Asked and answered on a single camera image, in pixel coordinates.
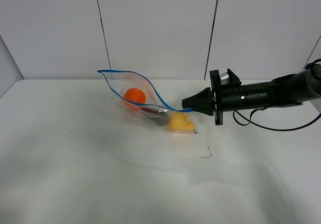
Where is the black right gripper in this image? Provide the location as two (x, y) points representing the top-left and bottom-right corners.
(182, 68), (243, 126)

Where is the clear zip bag blue zipper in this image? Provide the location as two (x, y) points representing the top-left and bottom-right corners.
(97, 69), (198, 135)

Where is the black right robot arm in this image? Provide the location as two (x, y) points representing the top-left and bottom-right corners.
(182, 59), (320, 126)

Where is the yellow pear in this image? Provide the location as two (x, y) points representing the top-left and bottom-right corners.
(175, 120), (197, 134)

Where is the yellow lemon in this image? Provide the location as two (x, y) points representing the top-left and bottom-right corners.
(167, 112), (188, 131)

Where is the dark purple eggplant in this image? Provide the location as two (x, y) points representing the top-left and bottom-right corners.
(140, 107), (169, 127)

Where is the orange round fruit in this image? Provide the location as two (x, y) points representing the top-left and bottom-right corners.
(123, 88), (146, 107)

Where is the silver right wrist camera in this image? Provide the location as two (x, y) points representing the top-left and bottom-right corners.
(220, 72), (230, 85)

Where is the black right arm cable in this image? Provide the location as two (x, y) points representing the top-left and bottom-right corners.
(232, 107), (321, 132)

